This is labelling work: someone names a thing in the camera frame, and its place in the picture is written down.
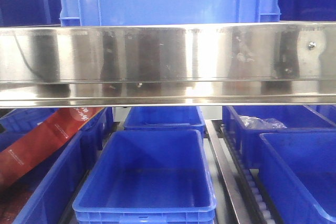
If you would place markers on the blue right rear bin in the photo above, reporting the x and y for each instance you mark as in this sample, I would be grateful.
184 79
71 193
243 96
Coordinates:
248 142

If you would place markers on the blue left front bin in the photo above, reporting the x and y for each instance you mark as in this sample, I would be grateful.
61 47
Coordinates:
42 195

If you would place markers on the clear plastic bag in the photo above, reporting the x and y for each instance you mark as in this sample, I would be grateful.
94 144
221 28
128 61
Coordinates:
252 122

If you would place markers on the blue left rear bin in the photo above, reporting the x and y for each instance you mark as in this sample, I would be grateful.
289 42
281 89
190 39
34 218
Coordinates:
18 122

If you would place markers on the blue centre rear bin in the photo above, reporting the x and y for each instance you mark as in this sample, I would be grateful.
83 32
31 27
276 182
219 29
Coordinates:
165 118

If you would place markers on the blue centre front bin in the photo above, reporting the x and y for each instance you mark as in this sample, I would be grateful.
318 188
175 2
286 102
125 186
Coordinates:
149 177

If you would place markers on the red paper bag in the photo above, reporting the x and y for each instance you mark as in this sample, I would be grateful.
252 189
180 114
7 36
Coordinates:
40 143

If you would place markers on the blue right front bin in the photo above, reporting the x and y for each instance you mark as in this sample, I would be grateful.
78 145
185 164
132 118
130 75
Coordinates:
298 172

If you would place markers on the white roller track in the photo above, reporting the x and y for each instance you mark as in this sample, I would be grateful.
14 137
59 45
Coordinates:
251 193

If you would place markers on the blue bin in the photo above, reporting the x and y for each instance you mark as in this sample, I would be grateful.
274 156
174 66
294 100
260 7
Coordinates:
18 122
165 118
248 142
298 172
149 177
42 195

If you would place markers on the stainless steel shelf beam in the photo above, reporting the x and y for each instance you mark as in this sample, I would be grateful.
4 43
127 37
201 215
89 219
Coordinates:
200 64

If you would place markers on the steel shelf divider rail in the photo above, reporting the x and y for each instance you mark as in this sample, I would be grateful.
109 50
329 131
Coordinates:
231 208

